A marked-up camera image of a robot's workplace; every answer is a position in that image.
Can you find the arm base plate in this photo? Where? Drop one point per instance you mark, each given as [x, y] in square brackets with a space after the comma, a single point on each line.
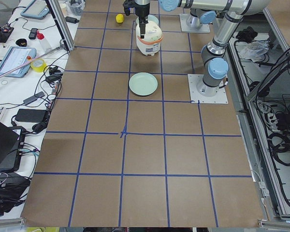
[191, 24]
[200, 93]

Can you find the white rice cooker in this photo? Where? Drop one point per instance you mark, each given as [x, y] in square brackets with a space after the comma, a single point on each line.
[150, 44]

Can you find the aluminium frame post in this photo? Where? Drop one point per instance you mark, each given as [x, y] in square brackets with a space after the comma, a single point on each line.
[59, 19]

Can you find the black power adapter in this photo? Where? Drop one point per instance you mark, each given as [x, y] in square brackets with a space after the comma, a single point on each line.
[30, 115]

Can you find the yellow potato toy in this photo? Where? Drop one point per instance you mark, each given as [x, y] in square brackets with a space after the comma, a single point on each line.
[120, 18]

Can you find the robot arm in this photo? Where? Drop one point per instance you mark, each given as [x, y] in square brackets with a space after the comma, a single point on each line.
[215, 66]
[234, 8]

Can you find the blue teach pendant tablet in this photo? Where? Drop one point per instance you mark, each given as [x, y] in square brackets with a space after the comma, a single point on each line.
[15, 57]

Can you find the green plate near arm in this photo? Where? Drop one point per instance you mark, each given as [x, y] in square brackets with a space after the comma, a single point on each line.
[143, 84]
[149, 18]

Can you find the yellow tape roll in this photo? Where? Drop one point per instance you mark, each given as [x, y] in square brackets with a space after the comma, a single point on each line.
[38, 65]

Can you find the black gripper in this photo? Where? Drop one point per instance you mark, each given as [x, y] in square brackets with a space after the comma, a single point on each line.
[142, 11]

